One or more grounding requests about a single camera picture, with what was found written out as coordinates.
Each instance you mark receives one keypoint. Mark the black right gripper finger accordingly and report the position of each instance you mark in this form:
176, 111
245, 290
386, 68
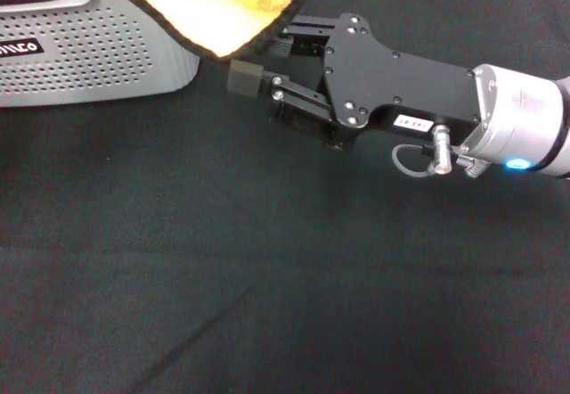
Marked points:
245, 79

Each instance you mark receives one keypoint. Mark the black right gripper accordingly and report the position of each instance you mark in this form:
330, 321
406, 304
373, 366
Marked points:
401, 91

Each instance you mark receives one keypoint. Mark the grey yellow towel black trim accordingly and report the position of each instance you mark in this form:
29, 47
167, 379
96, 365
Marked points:
200, 2

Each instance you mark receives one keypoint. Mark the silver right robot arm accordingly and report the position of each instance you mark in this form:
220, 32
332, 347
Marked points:
525, 113

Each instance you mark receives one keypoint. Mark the grey perforated storage box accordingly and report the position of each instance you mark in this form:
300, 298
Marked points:
89, 55

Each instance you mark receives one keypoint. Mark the black tablecloth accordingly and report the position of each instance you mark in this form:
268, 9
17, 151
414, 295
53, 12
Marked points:
267, 278

